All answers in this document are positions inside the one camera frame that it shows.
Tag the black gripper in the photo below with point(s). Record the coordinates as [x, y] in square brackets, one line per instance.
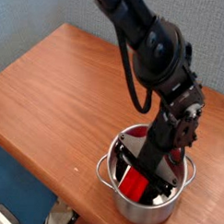
[141, 154]

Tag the red block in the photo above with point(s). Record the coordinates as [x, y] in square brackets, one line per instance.
[133, 184]

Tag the metal pot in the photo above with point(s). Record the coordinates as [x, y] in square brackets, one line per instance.
[163, 206]

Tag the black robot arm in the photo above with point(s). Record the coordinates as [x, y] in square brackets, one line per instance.
[157, 60]

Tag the grey table leg bracket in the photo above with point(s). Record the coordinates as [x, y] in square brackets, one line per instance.
[61, 213]

